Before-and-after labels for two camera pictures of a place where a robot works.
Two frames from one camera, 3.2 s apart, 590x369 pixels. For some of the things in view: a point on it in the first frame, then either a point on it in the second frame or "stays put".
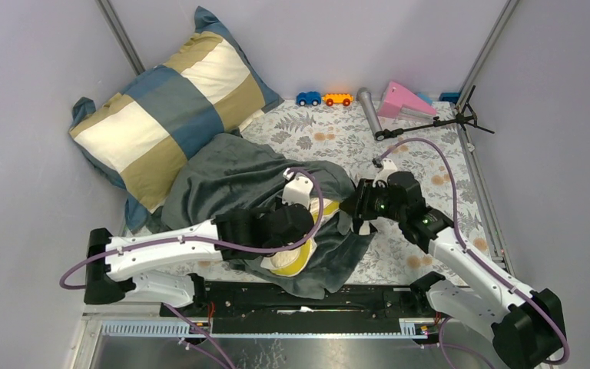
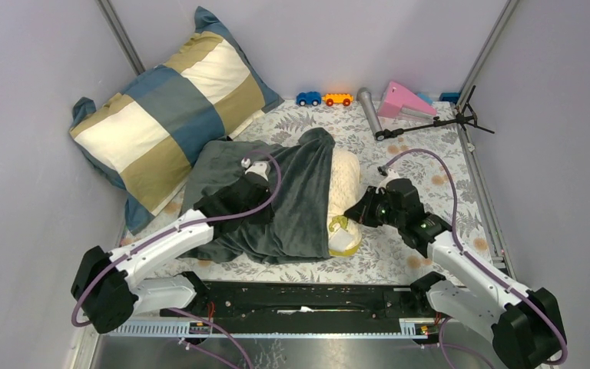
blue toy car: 313,98 stays put
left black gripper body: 289,198 to 262,217
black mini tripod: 465,117 stays put
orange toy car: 331,98 stays put
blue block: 451,97 stays put
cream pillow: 293,261 to 343,237
